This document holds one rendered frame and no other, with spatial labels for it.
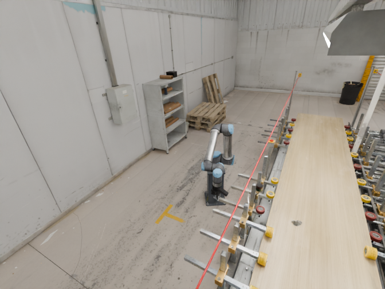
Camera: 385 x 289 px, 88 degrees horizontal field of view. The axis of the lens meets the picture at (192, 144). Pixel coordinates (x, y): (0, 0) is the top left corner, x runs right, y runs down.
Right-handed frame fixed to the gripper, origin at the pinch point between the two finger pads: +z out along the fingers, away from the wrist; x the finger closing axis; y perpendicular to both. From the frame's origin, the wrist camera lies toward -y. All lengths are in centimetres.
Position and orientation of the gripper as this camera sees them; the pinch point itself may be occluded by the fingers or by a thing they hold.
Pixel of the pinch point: (218, 200)
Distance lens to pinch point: 219.1
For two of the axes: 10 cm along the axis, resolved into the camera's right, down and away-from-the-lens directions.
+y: -8.7, -2.0, 4.5
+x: -4.9, 4.3, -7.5
